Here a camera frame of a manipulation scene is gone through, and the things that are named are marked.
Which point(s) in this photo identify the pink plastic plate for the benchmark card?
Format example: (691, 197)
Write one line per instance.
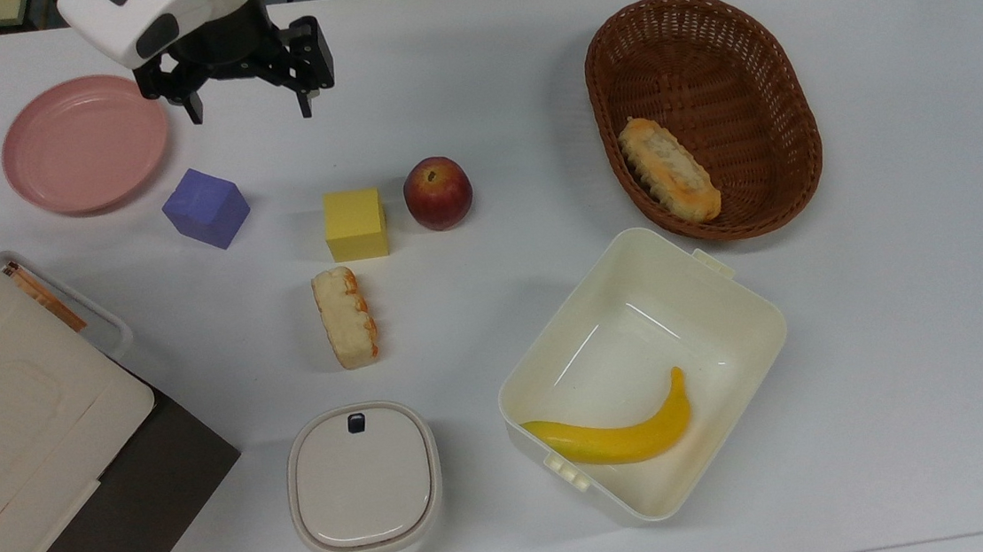
(84, 143)

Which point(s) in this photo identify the clear plastic holder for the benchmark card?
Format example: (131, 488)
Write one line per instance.
(105, 332)

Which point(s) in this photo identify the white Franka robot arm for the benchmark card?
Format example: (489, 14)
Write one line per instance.
(130, 14)

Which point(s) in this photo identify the orange crusted toy bread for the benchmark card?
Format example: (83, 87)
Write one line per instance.
(669, 170)
(345, 317)

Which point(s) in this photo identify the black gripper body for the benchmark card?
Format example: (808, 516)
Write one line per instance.
(259, 61)

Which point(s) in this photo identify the yellow toy banana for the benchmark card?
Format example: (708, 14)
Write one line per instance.
(622, 442)

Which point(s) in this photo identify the brown wooden stick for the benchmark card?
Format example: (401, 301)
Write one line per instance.
(44, 295)

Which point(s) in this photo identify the cream lidded round container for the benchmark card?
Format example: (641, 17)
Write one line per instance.
(363, 487)

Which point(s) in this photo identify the brown wicker basket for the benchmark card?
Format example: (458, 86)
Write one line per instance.
(732, 77)

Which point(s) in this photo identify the yellow foam cube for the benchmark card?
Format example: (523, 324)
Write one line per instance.
(355, 226)

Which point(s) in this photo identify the dark brown cabinet base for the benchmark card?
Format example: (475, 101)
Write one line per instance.
(146, 502)

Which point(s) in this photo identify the red toy apple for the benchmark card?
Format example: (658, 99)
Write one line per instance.
(437, 193)

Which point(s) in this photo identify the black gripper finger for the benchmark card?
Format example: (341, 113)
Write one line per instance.
(305, 104)
(193, 108)

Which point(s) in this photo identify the purple foam cube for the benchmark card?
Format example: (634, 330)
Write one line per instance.
(205, 208)

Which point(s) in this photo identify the cream plastic open box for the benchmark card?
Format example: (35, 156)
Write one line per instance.
(637, 317)

